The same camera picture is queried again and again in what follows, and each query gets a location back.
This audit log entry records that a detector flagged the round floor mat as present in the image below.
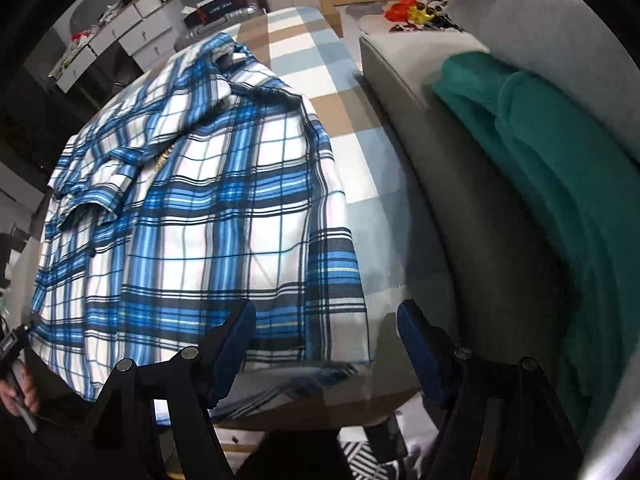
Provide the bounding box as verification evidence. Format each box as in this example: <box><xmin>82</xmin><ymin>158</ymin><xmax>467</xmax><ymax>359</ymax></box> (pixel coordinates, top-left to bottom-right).
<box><xmin>345</xmin><ymin>0</ymin><xmax>396</xmax><ymax>28</ymax></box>

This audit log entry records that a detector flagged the grey sofa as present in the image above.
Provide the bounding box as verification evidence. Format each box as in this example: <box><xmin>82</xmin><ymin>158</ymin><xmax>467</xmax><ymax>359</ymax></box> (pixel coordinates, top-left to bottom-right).
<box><xmin>359</xmin><ymin>0</ymin><xmax>640</xmax><ymax>480</ymax></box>

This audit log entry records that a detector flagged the white drawer desk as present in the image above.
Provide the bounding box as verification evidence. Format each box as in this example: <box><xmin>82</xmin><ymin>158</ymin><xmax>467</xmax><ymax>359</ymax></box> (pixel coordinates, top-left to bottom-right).
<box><xmin>50</xmin><ymin>0</ymin><xmax>186</xmax><ymax>93</ymax></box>

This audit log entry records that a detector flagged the desk clutter pile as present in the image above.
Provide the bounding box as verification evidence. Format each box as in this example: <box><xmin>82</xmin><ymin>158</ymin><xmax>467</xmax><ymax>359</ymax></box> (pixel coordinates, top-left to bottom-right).
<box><xmin>47</xmin><ymin>2</ymin><xmax>131</xmax><ymax>78</ymax></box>

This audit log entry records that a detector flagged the person's dark clothing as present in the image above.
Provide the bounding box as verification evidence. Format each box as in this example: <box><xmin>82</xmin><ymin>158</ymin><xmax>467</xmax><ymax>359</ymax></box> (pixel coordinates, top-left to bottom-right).
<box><xmin>0</xmin><ymin>355</ymin><xmax>166</xmax><ymax>480</ymax></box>

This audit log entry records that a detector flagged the black red striped shoe box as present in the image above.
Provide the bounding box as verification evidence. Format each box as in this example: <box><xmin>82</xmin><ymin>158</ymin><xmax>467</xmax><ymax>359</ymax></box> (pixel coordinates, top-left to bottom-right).
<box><xmin>182</xmin><ymin>0</ymin><xmax>251</xmax><ymax>28</ymax></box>

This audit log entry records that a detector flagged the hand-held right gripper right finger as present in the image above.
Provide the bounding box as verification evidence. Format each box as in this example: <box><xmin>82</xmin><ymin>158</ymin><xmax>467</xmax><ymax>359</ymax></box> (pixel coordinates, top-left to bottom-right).
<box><xmin>396</xmin><ymin>299</ymin><xmax>591</xmax><ymax>480</ymax></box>

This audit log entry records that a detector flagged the silver suitcase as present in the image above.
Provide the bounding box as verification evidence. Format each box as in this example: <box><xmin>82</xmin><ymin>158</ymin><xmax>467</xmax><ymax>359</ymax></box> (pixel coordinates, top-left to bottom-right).
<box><xmin>175</xmin><ymin>2</ymin><xmax>266</xmax><ymax>53</ymax></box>

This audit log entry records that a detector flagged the blue white plaid shirt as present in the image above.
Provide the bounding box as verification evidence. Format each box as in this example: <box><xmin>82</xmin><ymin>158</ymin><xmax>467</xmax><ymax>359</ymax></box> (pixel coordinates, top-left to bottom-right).
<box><xmin>32</xmin><ymin>32</ymin><xmax>373</xmax><ymax>421</ymax></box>

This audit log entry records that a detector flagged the pile of shoes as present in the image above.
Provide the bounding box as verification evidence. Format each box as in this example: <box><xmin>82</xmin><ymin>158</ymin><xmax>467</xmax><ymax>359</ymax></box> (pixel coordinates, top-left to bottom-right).
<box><xmin>390</xmin><ymin>0</ymin><xmax>466</xmax><ymax>33</ymax></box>

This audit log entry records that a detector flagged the person's left hand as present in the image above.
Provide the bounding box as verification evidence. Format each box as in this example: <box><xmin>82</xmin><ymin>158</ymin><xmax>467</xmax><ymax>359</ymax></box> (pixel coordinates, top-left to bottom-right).
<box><xmin>0</xmin><ymin>360</ymin><xmax>42</xmax><ymax>414</ymax></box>

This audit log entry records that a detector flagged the teal cloth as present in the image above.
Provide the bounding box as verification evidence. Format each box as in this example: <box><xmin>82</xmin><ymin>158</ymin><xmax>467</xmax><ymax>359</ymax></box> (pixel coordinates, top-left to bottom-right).
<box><xmin>431</xmin><ymin>52</ymin><xmax>640</xmax><ymax>461</ymax></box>

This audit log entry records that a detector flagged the red plastic bag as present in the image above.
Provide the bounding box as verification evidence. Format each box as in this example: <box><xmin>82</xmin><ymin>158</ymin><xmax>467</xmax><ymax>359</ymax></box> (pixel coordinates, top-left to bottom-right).
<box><xmin>385</xmin><ymin>0</ymin><xmax>418</xmax><ymax>21</ymax></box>

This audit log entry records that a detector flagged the black white patterned rug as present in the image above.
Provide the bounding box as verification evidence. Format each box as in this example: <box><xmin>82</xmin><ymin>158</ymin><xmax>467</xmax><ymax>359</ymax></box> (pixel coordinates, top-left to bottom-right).
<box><xmin>337</xmin><ymin>440</ymin><xmax>426</xmax><ymax>480</ymax></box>

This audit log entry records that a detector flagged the grey rounded chair back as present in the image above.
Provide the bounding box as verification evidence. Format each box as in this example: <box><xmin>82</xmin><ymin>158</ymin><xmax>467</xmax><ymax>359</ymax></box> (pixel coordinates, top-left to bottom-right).
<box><xmin>70</xmin><ymin>0</ymin><xmax>121</xmax><ymax>36</ymax></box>

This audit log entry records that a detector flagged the checkered blanket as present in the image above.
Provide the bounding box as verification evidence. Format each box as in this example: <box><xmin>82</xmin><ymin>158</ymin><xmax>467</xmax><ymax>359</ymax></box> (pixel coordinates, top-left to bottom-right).
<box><xmin>150</xmin><ymin>6</ymin><xmax>451</xmax><ymax>431</ymax></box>

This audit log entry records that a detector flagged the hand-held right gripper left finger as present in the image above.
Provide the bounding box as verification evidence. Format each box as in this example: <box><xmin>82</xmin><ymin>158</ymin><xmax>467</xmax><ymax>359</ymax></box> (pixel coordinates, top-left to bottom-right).
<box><xmin>82</xmin><ymin>299</ymin><xmax>258</xmax><ymax>480</ymax></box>

